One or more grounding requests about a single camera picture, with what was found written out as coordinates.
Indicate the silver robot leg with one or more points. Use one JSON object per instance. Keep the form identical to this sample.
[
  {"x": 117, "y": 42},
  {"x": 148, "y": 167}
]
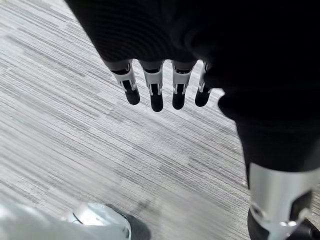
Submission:
[{"x": 50, "y": 222}]

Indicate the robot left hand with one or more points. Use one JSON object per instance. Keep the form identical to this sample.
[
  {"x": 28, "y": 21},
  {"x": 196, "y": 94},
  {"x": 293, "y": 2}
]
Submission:
[{"x": 225, "y": 62}]

